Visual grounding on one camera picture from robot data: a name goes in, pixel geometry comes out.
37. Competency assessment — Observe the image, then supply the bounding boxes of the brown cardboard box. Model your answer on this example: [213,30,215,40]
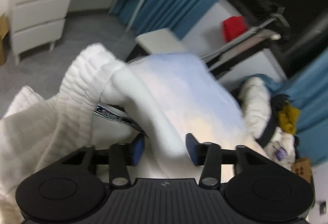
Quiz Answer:
[0,13,11,66]

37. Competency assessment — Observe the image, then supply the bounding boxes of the mustard yellow cloth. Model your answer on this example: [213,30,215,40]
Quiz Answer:
[278,103,301,135]

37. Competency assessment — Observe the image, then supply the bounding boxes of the red box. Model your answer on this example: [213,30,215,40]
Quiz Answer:
[222,16,248,43]

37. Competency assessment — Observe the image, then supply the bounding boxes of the black garment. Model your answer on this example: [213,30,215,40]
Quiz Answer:
[256,94,290,147]

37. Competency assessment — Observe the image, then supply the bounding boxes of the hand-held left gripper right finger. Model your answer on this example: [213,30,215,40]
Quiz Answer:
[186,133,271,190]

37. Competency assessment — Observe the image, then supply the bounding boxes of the white pants with striped band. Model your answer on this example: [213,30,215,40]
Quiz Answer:
[0,43,248,224]

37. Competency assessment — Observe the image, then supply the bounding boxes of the white stool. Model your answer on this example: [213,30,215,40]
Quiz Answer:
[135,28,186,56]

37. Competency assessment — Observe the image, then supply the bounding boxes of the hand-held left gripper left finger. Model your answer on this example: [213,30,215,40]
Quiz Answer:
[60,134,145,188]

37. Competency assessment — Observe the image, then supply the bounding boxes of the white dressing table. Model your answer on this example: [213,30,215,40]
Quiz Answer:
[9,0,175,66]

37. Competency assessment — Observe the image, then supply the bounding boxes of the white metal rack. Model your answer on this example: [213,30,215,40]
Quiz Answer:
[200,6,286,74]

